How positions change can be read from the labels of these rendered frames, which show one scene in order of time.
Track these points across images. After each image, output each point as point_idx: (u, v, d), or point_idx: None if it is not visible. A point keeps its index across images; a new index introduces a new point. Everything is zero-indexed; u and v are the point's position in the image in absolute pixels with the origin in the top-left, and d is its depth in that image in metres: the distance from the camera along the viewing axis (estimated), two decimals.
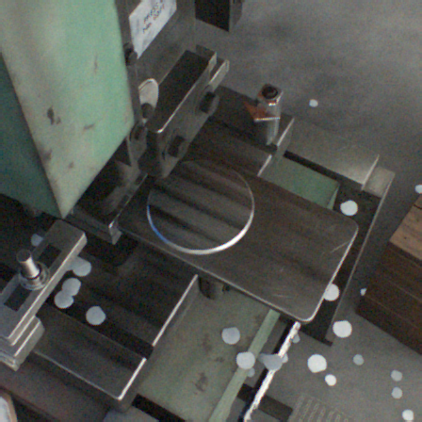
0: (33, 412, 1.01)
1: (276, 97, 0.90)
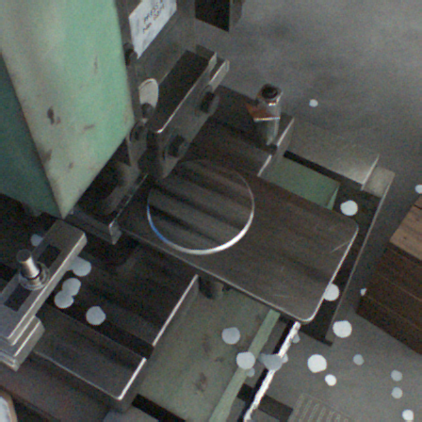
0: (33, 412, 1.01)
1: (276, 97, 0.90)
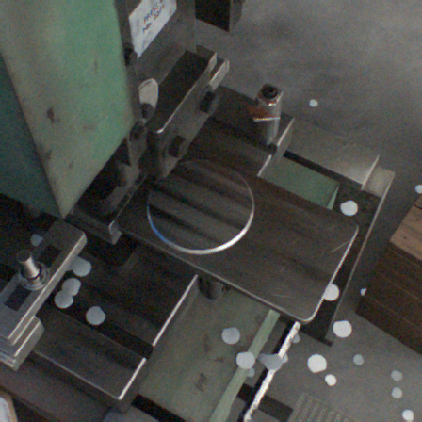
0: (33, 412, 1.01)
1: (276, 97, 0.90)
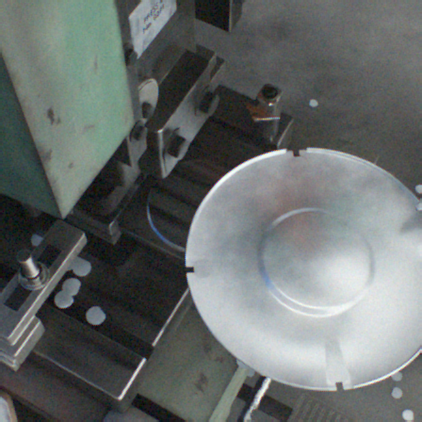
0: (33, 412, 1.01)
1: (276, 97, 0.90)
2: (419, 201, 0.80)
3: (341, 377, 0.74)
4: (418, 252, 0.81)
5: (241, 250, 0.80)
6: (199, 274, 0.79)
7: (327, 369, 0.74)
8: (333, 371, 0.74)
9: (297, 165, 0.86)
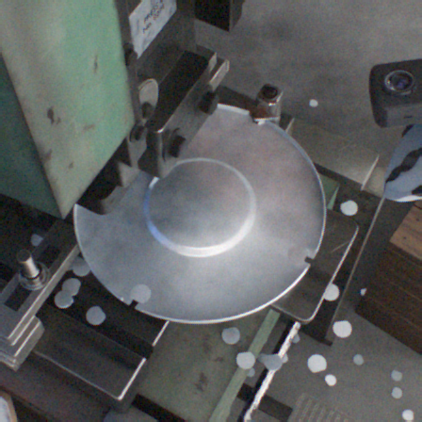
0: (33, 412, 1.01)
1: (276, 97, 0.90)
2: (384, 194, 0.67)
3: (140, 299, 0.78)
4: (288, 251, 0.81)
5: None
6: None
7: (135, 286, 0.79)
8: (138, 290, 0.78)
9: (249, 129, 0.89)
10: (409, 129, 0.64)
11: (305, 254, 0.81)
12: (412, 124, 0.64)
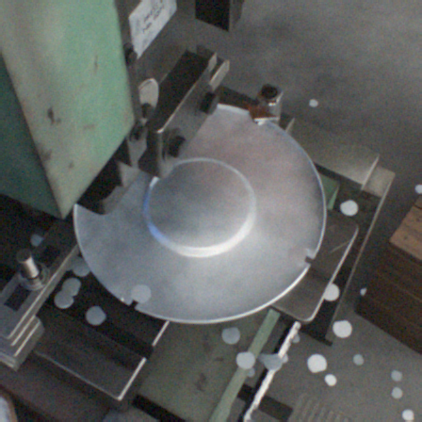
0: (33, 412, 1.01)
1: (276, 97, 0.90)
2: None
3: (140, 299, 0.78)
4: (288, 251, 0.81)
5: None
6: None
7: (135, 286, 0.79)
8: (138, 290, 0.78)
9: (249, 129, 0.89)
10: None
11: (305, 254, 0.81)
12: None
